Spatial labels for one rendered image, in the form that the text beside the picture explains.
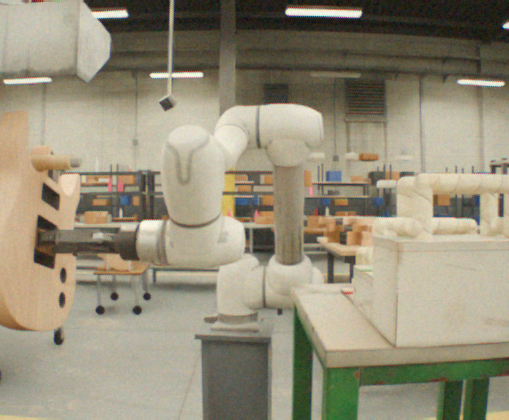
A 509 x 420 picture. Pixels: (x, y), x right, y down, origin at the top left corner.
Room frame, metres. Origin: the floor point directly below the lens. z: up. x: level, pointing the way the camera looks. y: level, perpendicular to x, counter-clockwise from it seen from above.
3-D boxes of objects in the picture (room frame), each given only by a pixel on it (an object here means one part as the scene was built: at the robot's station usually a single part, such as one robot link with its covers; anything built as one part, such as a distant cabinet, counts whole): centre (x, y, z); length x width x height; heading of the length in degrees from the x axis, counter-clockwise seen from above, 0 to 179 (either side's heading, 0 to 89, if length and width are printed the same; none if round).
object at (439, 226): (0.84, -0.36, 1.12); 0.20 x 0.03 x 0.03; 90
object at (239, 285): (1.61, 0.05, 0.87); 0.18 x 0.16 x 0.22; 83
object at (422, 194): (0.68, -0.28, 1.15); 0.03 x 0.03 x 0.09
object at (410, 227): (0.72, -0.27, 1.12); 0.11 x 0.03 x 0.03; 1
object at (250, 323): (1.62, 0.08, 0.73); 0.22 x 0.18 x 0.06; 83
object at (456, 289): (0.73, -0.36, 1.02); 0.27 x 0.15 x 0.17; 91
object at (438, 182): (0.68, -0.36, 1.20); 0.20 x 0.03 x 0.03; 90
